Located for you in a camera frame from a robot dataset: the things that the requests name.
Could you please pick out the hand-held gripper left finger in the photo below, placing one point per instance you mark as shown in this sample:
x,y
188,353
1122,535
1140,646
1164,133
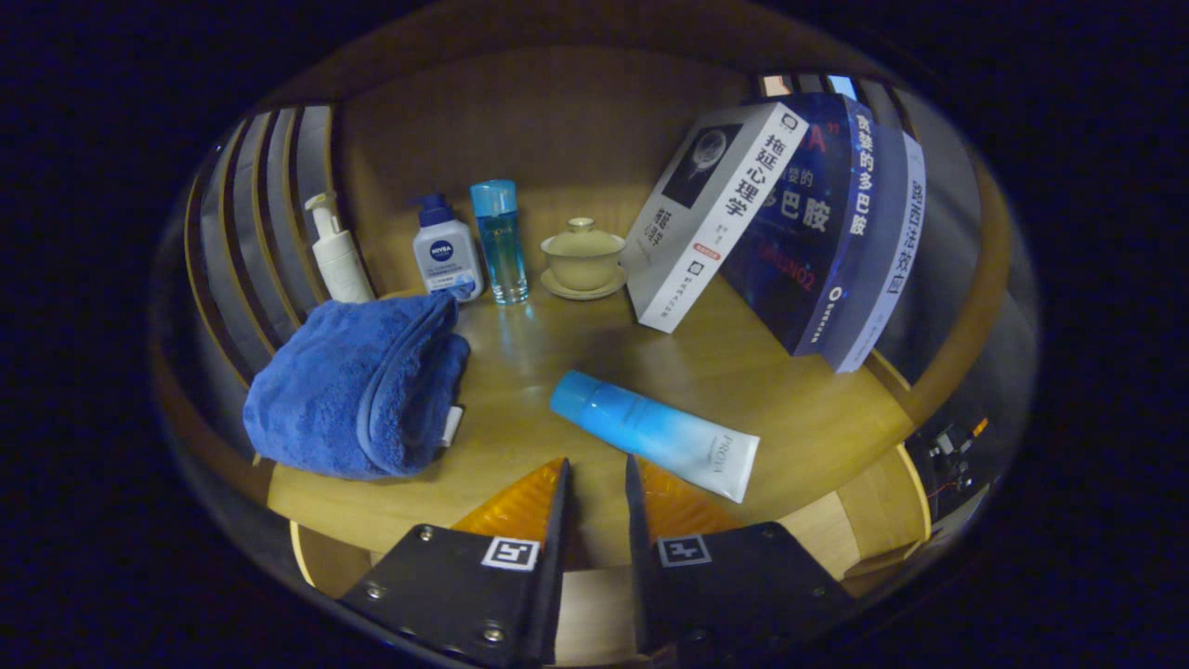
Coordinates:
x,y
550,585

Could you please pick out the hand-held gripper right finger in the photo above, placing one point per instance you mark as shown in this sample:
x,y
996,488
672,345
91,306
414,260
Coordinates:
x,y
641,585

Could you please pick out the blue and white tube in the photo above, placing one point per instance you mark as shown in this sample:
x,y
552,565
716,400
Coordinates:
x,y
650,432

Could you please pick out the wooden countertop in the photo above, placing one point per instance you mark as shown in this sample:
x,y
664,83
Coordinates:
x,y
725,390

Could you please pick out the wooden cabinet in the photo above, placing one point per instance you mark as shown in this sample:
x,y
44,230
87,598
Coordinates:
x,y
557,121

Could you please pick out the folded blue towel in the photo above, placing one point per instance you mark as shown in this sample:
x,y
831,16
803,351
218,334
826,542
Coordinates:
x,y
353,390

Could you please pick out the beige lidded teacup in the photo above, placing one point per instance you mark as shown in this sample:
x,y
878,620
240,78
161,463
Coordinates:
x,y
583,260

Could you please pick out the white lotion bottle blue cap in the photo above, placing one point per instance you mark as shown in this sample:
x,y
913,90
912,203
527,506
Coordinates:
x,y
446,260

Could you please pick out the clear blue bottle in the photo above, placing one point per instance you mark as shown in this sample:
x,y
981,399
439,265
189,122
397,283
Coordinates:
x,y
502,246

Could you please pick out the dark blue book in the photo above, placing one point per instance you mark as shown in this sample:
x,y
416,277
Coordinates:
x,y
799,242

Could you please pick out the white book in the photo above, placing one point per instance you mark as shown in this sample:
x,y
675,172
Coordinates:
x,y
715,214

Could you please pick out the white pump bottle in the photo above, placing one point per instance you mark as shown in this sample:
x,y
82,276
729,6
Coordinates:
x,y
342,265

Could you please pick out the pale purple book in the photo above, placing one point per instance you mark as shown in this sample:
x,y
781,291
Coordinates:
x,y
882,279

